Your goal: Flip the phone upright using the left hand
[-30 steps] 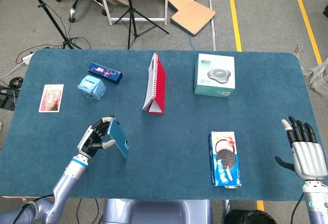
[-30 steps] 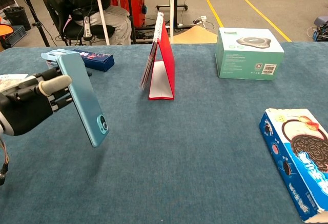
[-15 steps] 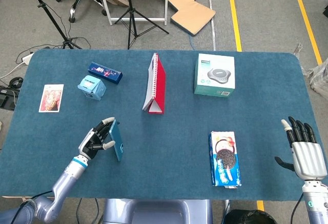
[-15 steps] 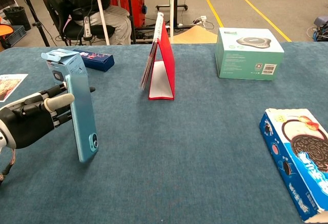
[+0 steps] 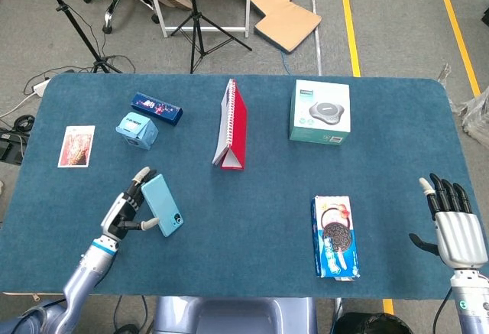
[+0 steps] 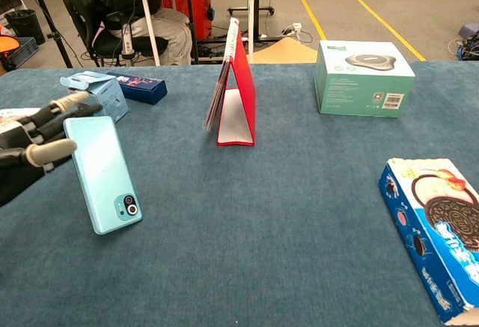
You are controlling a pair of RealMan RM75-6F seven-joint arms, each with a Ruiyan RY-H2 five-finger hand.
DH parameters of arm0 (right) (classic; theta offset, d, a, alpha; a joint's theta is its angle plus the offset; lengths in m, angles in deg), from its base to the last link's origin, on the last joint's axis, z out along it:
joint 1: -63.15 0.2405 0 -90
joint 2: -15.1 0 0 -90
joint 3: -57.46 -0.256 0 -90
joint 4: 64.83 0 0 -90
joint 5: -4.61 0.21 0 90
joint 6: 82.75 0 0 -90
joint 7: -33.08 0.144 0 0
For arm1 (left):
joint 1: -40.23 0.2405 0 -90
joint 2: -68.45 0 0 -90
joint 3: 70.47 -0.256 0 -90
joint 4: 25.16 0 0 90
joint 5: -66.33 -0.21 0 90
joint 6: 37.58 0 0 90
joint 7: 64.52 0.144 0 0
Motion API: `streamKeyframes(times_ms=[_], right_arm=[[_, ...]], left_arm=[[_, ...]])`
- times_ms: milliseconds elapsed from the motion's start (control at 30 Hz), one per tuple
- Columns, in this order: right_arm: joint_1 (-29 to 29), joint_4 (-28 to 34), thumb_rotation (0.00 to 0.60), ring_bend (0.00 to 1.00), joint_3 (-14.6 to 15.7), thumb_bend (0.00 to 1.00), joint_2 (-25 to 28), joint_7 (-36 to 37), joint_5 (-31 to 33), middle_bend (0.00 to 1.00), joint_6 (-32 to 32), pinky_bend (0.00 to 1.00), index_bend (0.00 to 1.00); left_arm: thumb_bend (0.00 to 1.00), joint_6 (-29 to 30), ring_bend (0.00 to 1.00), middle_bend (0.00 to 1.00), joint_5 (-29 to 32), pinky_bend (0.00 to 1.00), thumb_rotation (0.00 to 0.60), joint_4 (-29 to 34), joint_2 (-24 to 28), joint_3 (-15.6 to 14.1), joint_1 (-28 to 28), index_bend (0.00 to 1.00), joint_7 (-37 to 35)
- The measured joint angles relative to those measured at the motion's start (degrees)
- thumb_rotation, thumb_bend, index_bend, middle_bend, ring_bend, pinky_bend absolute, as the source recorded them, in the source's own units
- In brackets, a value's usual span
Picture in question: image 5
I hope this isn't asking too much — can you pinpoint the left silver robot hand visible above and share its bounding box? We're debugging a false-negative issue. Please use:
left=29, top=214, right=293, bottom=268
left=100, top=166, right=160, bottom=242

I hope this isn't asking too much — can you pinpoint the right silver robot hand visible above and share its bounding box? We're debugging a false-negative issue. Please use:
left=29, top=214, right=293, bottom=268
left=409, top=173, right=489, bottom=272

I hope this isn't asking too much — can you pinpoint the light blue smartphone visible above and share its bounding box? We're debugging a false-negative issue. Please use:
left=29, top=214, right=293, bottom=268
left=141, top=173, right=186, bottom=238

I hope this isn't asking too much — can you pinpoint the printed photo card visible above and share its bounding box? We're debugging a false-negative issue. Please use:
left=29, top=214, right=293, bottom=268
left=57, top=125, right=96, bottom=169

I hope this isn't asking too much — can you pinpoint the small light blue carton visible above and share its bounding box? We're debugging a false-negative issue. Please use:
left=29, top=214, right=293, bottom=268
left=115, top=112, right=159, bottom=151

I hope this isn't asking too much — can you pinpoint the dark blue long box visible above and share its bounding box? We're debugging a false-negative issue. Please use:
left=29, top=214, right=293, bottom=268
left=131, top=92, right=184, bottom=127

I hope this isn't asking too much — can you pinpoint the crumpled clear plastic wrap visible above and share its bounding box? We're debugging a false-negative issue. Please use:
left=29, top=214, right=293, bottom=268
left=450, top=64, right=489, bottom=148

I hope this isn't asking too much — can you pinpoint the blue Oreo cookie box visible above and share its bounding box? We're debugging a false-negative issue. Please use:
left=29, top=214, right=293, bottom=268
left=311, top=195, right=361, bottom=281

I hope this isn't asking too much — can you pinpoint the black bin bag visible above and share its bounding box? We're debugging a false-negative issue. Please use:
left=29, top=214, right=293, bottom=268
left=330, top=312, right=416, bottom=334

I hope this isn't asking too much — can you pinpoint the blue felt table cloth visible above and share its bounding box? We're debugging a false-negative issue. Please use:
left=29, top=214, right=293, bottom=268
left=0, top=73, right=489, bottom=300

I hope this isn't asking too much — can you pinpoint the black foot pedal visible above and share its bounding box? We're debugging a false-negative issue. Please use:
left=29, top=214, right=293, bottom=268
left=0, top=127, right=30, bottom=166

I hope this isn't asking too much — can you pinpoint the red standing desk calendar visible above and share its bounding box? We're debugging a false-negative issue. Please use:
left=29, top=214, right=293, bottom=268
left=212, top=78, right=248, bottom=171

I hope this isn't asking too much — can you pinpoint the white power strip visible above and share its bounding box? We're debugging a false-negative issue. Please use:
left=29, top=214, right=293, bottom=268
left=33, top=78, right=51, bottom=97

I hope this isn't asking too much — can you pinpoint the lavender robot torso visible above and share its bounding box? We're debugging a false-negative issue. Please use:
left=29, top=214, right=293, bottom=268
left=152, top=295, right=319, bottom=334

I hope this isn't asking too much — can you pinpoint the teal speakerphone box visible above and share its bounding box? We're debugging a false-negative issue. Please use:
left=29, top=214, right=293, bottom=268
left=288, top=79, right=351, bottom=145

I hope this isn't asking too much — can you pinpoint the black tripod stand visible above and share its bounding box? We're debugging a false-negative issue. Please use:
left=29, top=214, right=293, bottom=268
left=170, top=0, right=253, bottom=75
left=32, top=0, right=124, bottom=75

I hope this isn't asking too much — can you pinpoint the white desk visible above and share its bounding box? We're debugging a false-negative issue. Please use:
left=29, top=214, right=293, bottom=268
left=143, top=0, right=253, bottom=39

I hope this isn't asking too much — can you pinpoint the brown cardboard sheet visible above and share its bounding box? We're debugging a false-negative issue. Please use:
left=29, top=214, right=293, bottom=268
left=224, top=0, right=328, bottom=54

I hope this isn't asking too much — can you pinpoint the blue floor cable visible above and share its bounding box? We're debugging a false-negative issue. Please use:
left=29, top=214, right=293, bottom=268
left=280, top=49, right=293, bottom=76

